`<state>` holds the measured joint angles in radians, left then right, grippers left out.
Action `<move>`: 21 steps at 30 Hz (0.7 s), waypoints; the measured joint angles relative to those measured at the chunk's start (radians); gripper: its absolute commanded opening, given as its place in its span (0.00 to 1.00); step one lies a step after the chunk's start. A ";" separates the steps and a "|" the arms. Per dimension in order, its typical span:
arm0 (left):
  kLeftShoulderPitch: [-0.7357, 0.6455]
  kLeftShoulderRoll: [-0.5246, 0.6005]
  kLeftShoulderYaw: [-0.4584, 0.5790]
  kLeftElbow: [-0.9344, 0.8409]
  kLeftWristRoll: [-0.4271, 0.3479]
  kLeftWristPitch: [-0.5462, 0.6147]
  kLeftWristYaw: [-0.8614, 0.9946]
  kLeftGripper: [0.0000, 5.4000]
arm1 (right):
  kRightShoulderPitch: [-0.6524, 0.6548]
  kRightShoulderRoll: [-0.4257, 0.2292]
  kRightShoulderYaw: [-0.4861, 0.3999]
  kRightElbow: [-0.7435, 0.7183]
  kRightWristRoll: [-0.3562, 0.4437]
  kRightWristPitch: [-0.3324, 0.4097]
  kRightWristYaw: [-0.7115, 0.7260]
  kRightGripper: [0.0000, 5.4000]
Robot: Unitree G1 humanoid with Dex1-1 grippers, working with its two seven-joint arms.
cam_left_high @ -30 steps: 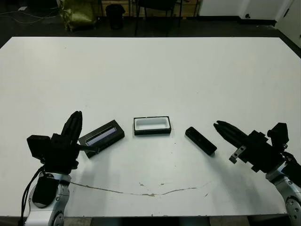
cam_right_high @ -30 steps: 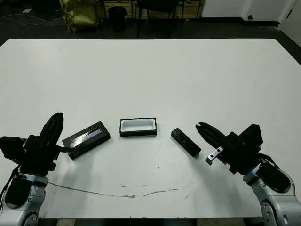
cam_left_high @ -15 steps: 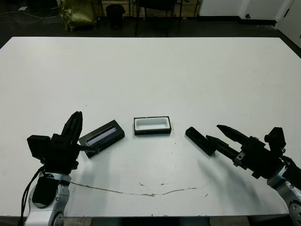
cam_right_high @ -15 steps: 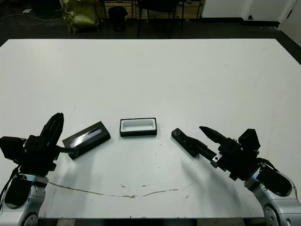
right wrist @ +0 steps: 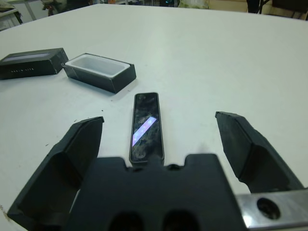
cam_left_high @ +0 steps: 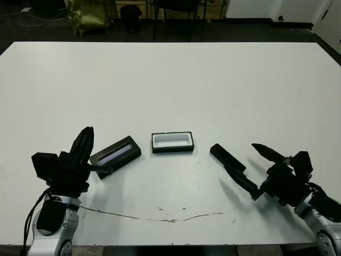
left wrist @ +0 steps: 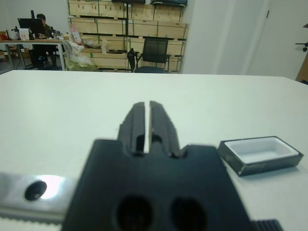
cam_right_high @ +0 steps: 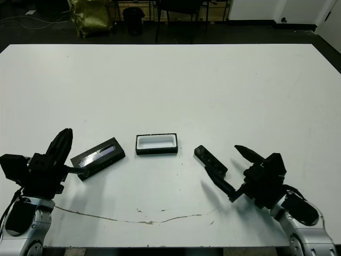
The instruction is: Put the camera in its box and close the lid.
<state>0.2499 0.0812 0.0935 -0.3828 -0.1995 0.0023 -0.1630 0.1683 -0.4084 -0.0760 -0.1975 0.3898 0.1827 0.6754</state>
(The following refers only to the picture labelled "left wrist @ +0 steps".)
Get seated person at desk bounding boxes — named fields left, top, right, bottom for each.
left=36, top=13, right=52, bottom=35

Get yellow-green plastic bag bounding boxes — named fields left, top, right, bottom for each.
left=63, top=39, right=99, bottom=72

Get white carton with red print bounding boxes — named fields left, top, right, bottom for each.
left=18, top=28, right=30, bottom=40

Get stacked wooden crates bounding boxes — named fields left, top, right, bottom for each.
left=66, top=0, right=190, bottom=73

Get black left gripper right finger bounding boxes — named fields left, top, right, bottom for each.
left=148, top=100, right=181, bottom=159

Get white door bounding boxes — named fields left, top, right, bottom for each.
left=250, top=0, right=308, bottom=77

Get pink carton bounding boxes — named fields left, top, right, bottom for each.
left=70, top=24, right=82, bottom=45

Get wooden top office desk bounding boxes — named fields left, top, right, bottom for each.
left=0, top=38, right=66, bottom=71

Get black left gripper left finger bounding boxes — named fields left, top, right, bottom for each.
left=117, top=102, right=146, bottom=156

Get black box with white insert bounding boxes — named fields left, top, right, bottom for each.
left=218, top=136, right=303, bottom=178

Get black mesh office chair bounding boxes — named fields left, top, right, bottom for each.
left=134, top=37, right=172, bottom=73

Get black computer monitor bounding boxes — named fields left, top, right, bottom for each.
left=17, top=18, right=44, bottom=36

